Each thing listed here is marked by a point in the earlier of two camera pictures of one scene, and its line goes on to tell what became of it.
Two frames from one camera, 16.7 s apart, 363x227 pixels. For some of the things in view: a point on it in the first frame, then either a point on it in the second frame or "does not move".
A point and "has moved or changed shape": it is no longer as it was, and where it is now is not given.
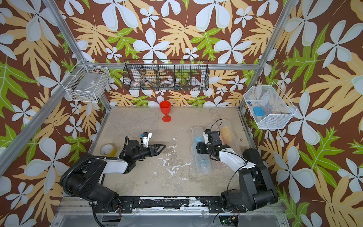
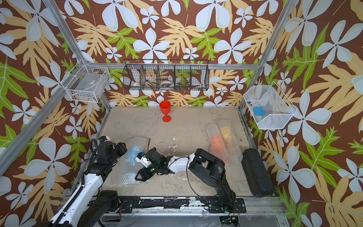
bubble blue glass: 201,163 has moved or changed shape
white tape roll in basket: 166,82 does not move
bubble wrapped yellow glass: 227,134 does not move
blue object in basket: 258,110 does not move
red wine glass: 165,106 does not move
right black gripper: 200,147 -> 143,174
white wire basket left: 88,85 does not move
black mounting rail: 127,204 does not move
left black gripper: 154,152 -> 122,148
